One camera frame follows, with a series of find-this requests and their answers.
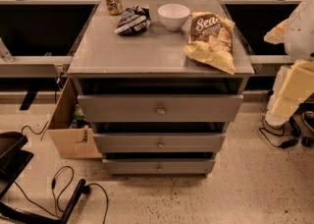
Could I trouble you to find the grey bottom drawer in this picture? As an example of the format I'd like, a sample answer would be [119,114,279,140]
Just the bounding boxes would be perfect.
[102,159,215,175]

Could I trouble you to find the grey drawer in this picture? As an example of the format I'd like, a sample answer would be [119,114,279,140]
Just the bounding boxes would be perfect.
[78,94,243,123]
[93,133,226,153]
[102,159,215,175]

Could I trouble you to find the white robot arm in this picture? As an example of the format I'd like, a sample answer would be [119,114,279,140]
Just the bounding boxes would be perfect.
[264,0,314,126]

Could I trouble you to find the grey drawer cabinet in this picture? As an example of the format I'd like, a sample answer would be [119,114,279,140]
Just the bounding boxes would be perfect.
[68,0,254,161]

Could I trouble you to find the grey top drawer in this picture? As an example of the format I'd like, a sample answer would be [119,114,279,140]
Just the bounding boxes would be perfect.
[78,94,243,123]

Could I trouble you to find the grey middle drawer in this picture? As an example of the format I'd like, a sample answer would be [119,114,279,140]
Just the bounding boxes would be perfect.
[93,133,226,153]

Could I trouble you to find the yellow brown chip bag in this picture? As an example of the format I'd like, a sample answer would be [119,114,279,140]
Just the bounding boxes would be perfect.
[183,12,236,75]

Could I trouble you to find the green bottle in box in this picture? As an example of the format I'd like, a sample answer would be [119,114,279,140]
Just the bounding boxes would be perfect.
[73,104,85,121]

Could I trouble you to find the dark blue snack bag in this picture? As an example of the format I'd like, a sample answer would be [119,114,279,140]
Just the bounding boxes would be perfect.
[114,6,151,36]

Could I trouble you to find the white bowl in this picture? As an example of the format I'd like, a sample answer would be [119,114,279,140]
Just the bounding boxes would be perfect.
[158,4,190,30]

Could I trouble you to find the cardboard box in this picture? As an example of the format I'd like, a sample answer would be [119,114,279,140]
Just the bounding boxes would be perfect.
[47,79,102,159]

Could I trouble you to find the right grey desk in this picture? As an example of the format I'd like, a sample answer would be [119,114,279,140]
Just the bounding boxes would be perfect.
[219,0,303,76]

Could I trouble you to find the grey desk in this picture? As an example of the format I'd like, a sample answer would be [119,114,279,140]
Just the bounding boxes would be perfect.
[0,0,99,78]
[219,0,303,76]

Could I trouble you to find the left grey desk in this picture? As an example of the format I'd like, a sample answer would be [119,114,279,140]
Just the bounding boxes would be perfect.
[0,0,99,78]

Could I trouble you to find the black power adapter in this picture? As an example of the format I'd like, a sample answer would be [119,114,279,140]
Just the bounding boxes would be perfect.
[280,139,298,149]

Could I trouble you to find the black table leg right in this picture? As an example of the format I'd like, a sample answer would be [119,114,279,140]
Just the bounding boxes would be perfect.
[288,117,301,138]

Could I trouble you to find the black chair base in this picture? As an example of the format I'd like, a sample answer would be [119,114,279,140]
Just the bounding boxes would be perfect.
[0,131,91,224]

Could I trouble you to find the black floor cable left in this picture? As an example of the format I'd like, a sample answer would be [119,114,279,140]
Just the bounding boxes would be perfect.
[13,165,110,224]

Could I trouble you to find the black cable right floor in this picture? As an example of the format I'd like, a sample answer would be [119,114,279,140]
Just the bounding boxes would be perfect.
[258,116,287,148]

